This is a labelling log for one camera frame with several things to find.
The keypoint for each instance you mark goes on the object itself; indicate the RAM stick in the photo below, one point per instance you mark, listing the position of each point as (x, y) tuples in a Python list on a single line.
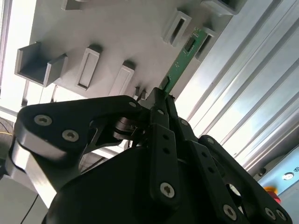
[(180, 63)]

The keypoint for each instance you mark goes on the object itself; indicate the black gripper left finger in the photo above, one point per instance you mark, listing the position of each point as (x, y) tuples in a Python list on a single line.
[(70, 116)]

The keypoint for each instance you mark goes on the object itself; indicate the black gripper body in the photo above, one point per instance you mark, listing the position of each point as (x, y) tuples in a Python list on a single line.
[(105, 198)]

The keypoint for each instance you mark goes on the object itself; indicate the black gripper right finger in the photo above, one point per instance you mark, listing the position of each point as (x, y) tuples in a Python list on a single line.
[(210, 163)]

